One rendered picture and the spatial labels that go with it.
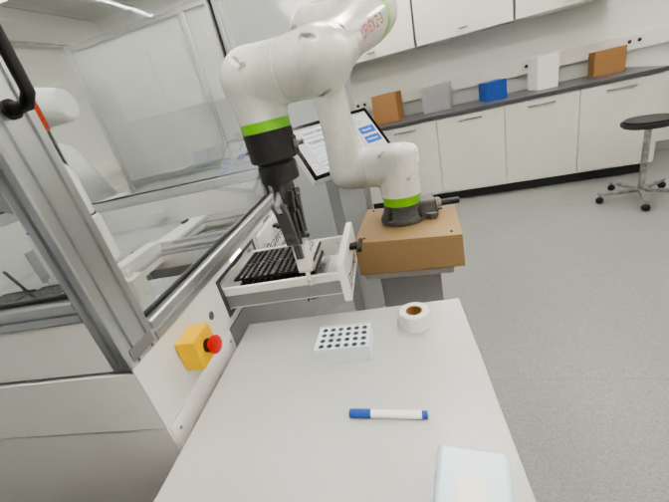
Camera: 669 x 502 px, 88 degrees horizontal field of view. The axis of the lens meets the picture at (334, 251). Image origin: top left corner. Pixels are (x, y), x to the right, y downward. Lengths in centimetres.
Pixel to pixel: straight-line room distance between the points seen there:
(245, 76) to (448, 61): 394
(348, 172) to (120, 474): 95
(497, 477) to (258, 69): 67
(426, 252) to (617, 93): 328
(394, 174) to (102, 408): 91
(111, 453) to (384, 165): 97
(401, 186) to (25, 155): 87
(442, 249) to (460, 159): 286
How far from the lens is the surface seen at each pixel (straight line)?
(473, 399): 71
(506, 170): 400
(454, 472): 57
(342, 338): 81
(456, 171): 390
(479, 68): 452
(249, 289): 95
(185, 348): 79
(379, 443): 66
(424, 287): 121
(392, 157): 109
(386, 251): 107
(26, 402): 94
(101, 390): 80
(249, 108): 65
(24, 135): 66
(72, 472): 107
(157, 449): 87
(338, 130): 110
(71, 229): 66
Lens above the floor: 129
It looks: 23 degrees down
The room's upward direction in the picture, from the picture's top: 14 degrees counter-clockwise
